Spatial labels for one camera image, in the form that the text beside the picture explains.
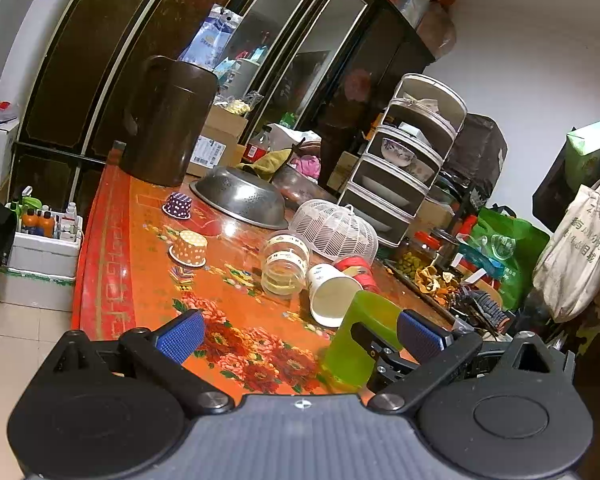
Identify green plastic cup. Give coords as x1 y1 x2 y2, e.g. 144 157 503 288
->
321 290 402 392

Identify white paper cup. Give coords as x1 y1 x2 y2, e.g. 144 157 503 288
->
306 263 362 328

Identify black tray of dried peels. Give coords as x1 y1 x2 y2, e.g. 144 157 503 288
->
384 258 514 336

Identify red plastic jar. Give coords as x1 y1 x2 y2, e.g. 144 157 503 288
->
334 256 380 294

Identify red lid pickle jar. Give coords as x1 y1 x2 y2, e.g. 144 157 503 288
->
396 231 441 281

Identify orange polka dot cupcake liner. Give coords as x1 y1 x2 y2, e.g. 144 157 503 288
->
169 230 208 268

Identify green shopping bag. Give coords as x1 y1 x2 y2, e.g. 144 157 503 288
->
469 206 550 311

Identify white mesh food cover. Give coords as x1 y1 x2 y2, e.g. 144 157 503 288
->
289 200 378 263

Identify clear plastic jar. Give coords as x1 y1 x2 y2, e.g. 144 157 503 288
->
260 230 312 298

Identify white foam box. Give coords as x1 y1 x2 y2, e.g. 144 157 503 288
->
0 196 83 312

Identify beige canvas tote bag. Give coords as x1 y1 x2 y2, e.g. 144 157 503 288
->
532 180 600 323

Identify purple polka dot cupcake liner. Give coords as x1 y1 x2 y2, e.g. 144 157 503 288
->
161 192 193 220

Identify white tiered dish rack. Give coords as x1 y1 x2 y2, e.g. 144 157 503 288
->
338 73 468 248

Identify steel colander bowl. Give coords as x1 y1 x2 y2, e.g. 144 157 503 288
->
189 167 288 231

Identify large steel basin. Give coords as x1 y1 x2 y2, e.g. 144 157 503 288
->
271 164 336 210

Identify black bag on shelf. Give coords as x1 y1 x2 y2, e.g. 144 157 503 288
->
442 113 508 210

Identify cardboard box with label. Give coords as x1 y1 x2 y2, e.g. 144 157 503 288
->
186 105 247 177

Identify red label soda bottle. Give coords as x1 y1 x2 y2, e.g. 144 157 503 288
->
242 125 272 164

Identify dark brown pitcher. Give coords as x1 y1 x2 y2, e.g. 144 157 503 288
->
120 55 219 188

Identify dark wooden wardrobe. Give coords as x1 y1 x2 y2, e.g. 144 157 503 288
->
8 0 434 214

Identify blue white snack bag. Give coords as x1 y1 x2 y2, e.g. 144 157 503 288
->
178 4 242 70

